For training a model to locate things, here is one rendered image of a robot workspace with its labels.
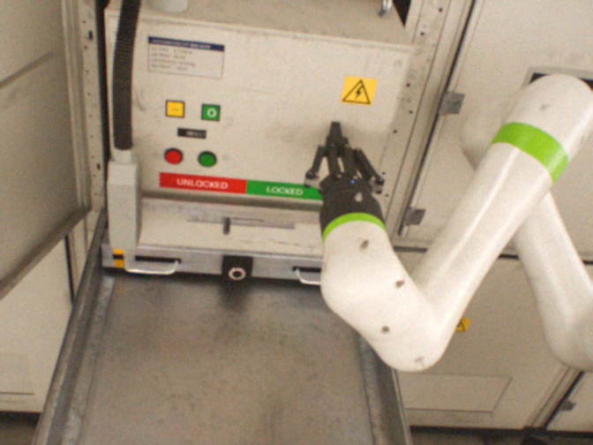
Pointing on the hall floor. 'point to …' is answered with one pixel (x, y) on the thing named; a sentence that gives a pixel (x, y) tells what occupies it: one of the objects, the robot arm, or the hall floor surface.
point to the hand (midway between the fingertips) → (335, 139)
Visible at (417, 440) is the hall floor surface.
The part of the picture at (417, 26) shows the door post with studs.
